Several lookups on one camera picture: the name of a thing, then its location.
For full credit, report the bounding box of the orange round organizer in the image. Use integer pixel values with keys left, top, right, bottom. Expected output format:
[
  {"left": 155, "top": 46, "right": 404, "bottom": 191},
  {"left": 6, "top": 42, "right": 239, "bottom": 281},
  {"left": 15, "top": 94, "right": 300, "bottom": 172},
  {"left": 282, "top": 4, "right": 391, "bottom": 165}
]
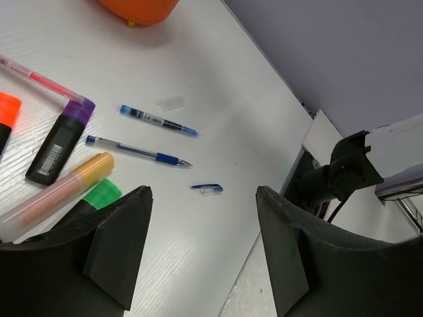
[{"left": 98, "top": 0, "right": 179, "bottom": 27}]

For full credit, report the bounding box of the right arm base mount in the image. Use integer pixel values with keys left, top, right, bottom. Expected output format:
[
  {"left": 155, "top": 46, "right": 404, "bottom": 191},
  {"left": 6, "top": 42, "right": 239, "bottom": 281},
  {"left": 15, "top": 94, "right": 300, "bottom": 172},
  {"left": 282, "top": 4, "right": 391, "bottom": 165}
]
[{"left": 280, "top": 147, "right": 334, "bottom": 219}]

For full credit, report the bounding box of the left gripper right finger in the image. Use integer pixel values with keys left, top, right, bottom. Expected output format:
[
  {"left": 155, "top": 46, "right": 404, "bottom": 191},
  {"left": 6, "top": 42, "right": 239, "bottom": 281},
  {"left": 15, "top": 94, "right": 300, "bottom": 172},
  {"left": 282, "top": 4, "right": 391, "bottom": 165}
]
[{"left": 256, "top": 186, "right": 397, "bottom": 317}]

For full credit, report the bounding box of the blue pen cap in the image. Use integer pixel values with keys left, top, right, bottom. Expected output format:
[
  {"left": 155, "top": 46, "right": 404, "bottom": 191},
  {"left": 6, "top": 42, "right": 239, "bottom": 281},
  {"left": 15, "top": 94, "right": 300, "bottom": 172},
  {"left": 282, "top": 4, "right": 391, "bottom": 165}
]
[{"left": 190, "top": 183, "right": 223, "bottom": 195}]

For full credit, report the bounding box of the clear pen cap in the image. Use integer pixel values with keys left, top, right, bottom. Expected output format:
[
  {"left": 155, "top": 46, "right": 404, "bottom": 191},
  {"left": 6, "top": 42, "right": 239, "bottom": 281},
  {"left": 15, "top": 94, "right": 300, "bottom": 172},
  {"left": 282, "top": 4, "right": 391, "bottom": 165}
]
[{"left": 157, "top": 96, "right": 184, "bottom": 112}]

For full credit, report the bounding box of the blue grip ballpoint pen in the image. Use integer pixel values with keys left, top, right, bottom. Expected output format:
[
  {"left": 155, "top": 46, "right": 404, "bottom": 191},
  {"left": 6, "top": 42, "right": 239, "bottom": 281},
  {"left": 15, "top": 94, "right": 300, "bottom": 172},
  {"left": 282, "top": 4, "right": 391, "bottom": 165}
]
[{"left": 85, "top": 135, "right": 193, "bottom": 168}]

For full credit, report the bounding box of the pink gel pen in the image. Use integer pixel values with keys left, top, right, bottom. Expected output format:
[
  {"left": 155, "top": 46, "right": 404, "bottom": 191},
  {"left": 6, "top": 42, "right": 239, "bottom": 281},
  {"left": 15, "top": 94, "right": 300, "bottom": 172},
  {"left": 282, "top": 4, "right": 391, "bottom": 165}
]
[{"left": 1, "top": 55, "right": 86, "bottom": 104}]

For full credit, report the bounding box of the green cap highlighter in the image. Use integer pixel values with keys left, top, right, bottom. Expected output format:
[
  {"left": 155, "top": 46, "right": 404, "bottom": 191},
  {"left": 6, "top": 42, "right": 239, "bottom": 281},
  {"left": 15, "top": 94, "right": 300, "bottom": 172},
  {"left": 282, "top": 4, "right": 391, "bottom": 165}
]
[{"left": 63, "top": 178, "right": 122, "bottom": 222}]

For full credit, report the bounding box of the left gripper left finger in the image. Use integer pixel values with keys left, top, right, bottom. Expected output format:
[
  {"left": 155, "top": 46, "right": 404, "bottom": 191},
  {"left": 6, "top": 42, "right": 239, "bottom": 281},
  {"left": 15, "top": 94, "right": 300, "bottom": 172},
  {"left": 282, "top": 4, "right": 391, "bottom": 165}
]
[{"left": 22, "top": 186, "right": 153, "bottom": 311}]

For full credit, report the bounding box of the purple cap highlighter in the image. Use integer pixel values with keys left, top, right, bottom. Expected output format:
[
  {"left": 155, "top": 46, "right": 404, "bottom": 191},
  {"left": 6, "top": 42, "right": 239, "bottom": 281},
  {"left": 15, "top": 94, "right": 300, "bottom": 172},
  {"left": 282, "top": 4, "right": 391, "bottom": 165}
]
[{"left": 25, "top": 99, "right": 95, "bottom": 186}]

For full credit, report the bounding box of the orange cap highlighter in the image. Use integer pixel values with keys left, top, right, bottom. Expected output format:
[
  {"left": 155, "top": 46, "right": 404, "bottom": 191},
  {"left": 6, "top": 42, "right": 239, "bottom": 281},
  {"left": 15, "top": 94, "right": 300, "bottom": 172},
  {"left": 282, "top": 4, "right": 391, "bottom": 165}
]
[{"left": 0, "top": 92, "right": 22, "bottom": 154}]

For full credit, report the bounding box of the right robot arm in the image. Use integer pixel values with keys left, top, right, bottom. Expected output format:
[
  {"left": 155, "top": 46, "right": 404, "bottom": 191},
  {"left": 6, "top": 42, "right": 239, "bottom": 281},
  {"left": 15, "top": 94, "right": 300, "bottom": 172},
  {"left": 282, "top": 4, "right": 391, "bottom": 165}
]
[{"left": 327, "top": 114, "right": 422, "bottom": 201}]

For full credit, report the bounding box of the yellow cap translucent highlighter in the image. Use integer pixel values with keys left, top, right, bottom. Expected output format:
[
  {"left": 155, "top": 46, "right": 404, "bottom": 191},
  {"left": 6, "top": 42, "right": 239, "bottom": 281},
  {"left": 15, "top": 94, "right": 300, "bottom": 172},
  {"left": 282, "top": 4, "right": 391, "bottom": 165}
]
[{"left": 1, "top": 152, "right": 114, "bottom": 242}]

